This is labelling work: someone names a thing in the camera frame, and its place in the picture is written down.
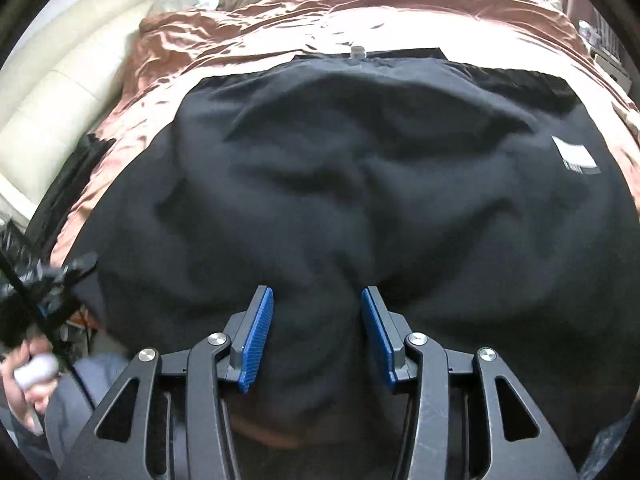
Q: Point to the black button-up shirt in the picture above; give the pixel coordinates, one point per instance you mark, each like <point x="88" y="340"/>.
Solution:
<point x="350" y="185"/>

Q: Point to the brown bed sheet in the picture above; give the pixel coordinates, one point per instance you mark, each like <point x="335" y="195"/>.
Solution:
<point x="225" y="35"/>

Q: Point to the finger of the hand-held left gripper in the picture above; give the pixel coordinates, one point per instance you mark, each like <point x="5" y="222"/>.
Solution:
<point x="82" y="264"/>

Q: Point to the dark folded cloth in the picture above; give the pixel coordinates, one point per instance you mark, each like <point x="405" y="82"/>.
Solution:
<point x="75" y="175"/>

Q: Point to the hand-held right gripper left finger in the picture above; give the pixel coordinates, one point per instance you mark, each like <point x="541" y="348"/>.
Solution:
<point x="257" y="340"/>

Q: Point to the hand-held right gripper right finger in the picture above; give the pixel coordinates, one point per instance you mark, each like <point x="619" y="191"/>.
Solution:
<point x="380" y="340"/>

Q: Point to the person's left hand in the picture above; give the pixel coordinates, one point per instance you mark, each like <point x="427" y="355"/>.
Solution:
<point x="25" y="390"/>

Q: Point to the cream padded headboard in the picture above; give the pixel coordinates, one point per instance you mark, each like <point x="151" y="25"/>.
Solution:
<point x="60" y="85"/>

